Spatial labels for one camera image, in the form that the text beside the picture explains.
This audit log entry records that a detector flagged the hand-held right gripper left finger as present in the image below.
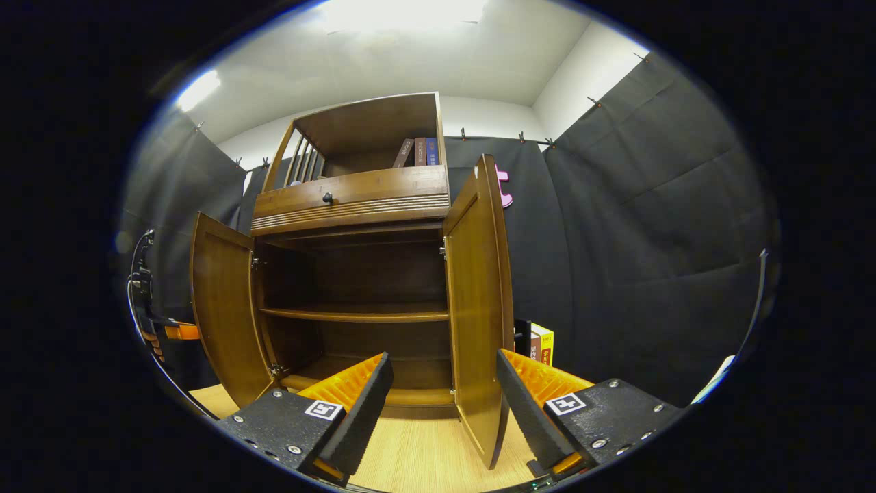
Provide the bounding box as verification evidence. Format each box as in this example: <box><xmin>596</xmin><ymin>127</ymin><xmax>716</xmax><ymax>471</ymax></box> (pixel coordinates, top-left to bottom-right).
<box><xmin>218</xmin><ymin>352</ymin><xmax>395</xmax><ymax>483</ymax></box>

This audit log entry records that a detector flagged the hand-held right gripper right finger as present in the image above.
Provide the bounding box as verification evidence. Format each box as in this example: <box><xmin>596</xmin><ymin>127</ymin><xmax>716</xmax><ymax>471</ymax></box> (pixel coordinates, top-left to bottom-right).
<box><xmin>496</xmin><ymin>348</ymin><xmax>685</xmax><ymax>480</ymax></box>

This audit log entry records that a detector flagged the wooden cabinet door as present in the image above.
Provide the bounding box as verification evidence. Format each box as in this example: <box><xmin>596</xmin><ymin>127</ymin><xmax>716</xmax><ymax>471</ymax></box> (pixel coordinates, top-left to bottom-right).
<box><xmin>443</xmin><ymin>154</ymin><xmax>532</xmax><ymax>470</ymax></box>
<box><xmin>190</xmin><ymin>211</ymin><xmax>276</xmax><ymax>409</ymax></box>

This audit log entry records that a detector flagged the wooden double-door shoe cabinet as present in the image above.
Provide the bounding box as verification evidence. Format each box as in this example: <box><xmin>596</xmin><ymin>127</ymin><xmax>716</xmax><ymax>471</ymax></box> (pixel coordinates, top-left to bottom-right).
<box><xmin>250</xmin><ymin>92</ymin><xmax>459</xmax><ymax>420</ymax></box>

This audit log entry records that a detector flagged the wooden cabinet drawer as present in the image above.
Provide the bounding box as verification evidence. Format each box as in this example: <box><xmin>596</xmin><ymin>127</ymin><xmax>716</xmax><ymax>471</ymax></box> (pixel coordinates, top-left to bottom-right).
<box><xmin>253</xmin><ymin>164</ymin><xmax>450</xmax><ymax>221</ymax></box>

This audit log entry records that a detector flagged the small ceiling light panel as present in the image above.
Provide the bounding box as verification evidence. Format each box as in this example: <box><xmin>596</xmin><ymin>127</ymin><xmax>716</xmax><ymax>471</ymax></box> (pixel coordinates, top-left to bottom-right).
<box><xmin>176</xmin><ymin>68</ymin><xmax>222</xmax><ymax>113</ymax></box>

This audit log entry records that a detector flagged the black backdrop cloth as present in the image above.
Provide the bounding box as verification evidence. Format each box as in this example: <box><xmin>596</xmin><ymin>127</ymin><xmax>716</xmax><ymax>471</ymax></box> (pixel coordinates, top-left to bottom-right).
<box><xmin>116</xmin><ymin>51</ymin><xmax>781</xmax><ymax>408</ymax></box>

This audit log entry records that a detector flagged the large ceiling light panel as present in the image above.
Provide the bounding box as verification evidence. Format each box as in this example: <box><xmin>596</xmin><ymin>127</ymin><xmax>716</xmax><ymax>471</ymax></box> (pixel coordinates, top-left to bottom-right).
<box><xmin>320</xmin><ymin>0</ymin><xmax>488</xmax><ymax>33</ymax></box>

